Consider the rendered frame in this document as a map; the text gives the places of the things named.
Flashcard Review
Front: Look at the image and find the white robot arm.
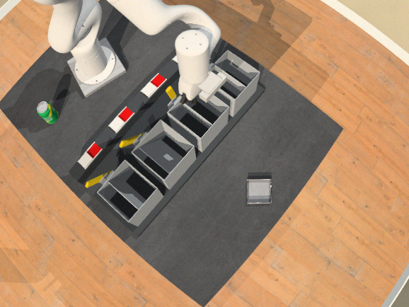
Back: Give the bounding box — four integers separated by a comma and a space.
33, 0, 227, 103

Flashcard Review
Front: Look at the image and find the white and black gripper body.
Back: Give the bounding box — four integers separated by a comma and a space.
178, 77, 202, 100

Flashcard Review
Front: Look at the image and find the green drink can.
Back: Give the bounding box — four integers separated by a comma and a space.
37, 101, 59, 124

